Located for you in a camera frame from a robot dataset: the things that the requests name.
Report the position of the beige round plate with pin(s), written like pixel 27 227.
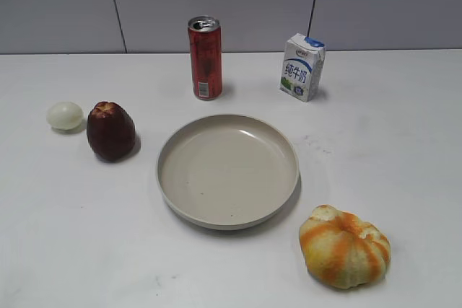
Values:
pixel 227 172

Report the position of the dark red apple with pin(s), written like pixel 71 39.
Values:
pixel 111 132

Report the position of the white blue milk carton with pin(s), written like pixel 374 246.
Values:
pixel 302 67

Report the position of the red drink can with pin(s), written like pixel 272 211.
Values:
pixel 205 40

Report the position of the orange white striped pumpkin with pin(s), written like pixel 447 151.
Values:
pixel 341 250

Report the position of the white egg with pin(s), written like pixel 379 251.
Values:
pixel 64 116

